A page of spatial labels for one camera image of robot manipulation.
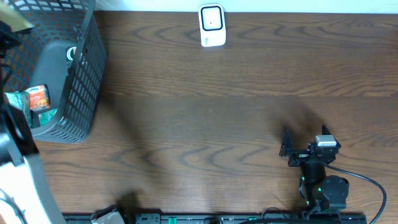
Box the dark green round-logo box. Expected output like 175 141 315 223
65 46 77 67

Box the green tissue pack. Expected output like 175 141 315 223
38 108 58 126

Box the orange tissue pack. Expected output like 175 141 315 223
25 85 50 111

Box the teal wipes pack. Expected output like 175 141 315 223
5 91 32 127

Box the cream wet wipes pack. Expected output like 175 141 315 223
1 1 35 32

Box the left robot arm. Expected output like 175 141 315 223
1 94 127 224

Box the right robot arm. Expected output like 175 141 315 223
279 125 349 220

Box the white barcode scanner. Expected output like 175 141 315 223
198 4 226 47

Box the dark grey plastic mesh basket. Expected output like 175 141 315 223
1 0 107 143

